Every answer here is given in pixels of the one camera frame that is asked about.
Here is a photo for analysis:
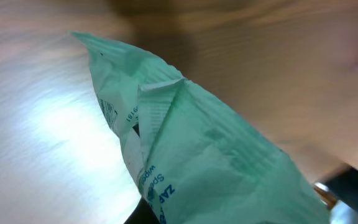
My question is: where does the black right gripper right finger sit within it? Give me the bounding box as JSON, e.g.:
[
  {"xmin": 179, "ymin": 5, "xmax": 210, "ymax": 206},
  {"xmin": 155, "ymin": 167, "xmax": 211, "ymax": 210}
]
[{"xmin": 314, "ymin": 168, "xmax": 358, "ymax": 224}]

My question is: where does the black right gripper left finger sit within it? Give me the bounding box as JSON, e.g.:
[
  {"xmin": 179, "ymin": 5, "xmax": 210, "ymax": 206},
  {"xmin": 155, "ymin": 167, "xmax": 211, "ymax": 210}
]
[{"xmin": 124, "ymin": 198, "xmax": 160, "ymax": 224}]

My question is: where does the light green wipes packet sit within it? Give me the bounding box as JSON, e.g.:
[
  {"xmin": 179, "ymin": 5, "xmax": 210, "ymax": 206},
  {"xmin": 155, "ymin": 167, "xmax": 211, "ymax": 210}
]
[{"xmin": 74, "ymin": 32, "xmax": 329, "ymax": 224}]

